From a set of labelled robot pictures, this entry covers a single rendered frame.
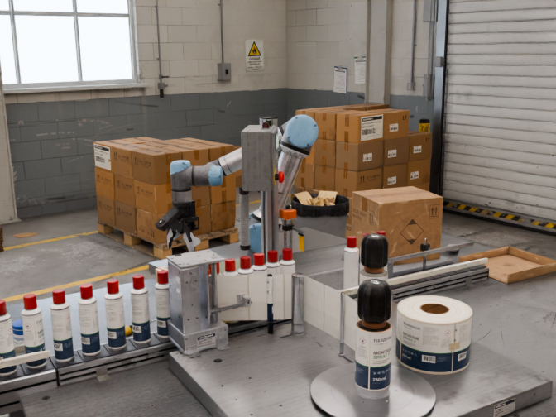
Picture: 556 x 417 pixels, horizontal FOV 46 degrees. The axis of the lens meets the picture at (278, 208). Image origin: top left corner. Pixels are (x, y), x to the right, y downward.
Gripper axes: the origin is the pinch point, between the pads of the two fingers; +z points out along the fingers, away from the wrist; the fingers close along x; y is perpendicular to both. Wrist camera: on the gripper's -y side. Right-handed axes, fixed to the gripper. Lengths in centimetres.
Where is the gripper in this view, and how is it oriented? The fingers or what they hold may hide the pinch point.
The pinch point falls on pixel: (179, 252)
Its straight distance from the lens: 257.2
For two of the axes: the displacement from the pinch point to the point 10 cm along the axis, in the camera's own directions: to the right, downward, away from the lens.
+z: 0.1, 9.7, 2.3
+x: -7.2, -1.5, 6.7
